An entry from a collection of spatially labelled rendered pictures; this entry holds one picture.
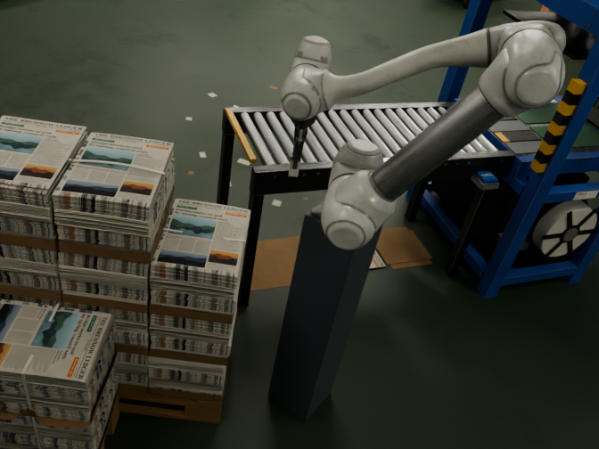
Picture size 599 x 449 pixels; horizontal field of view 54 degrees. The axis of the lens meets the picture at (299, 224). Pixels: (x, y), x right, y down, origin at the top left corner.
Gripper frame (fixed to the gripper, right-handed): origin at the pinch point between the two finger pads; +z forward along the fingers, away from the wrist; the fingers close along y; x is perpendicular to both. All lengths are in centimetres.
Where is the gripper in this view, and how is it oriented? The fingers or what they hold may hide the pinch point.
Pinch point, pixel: (294, 166)
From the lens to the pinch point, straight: 186.8
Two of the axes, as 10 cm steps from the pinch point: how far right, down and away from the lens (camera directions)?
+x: 9.9, 1.4, 0.6
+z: -1.5, 7.7, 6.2
